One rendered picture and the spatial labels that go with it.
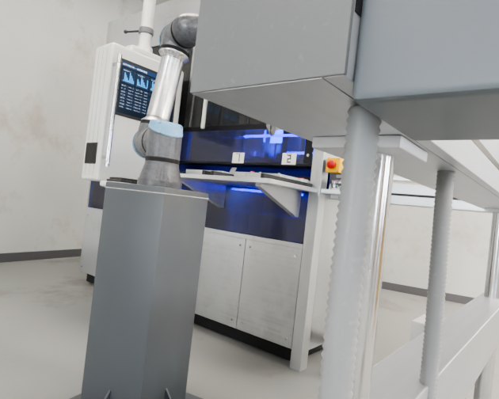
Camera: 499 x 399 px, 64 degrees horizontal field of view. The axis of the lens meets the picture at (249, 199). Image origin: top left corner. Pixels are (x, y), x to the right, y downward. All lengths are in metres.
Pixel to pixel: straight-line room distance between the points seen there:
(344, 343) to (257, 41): 0.21
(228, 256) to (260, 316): 0.37
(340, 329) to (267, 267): 1.82
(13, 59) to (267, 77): 4.05
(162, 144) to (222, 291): 1.16
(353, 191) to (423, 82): 0.08
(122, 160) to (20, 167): 2.02
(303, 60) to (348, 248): 0.12
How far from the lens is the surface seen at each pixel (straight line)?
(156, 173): 1.34
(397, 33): 0.25
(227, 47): 0.30
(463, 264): 4.72
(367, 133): 0.28
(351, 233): 0.27
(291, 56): 0.26
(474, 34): 0.23
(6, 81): 4.21
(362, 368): 0.44
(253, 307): 2.17
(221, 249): 2.29
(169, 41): 1.61
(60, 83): 4.52
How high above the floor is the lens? 0.76
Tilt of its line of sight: 1 degrees up
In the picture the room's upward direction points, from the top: 6 degrees clockwise
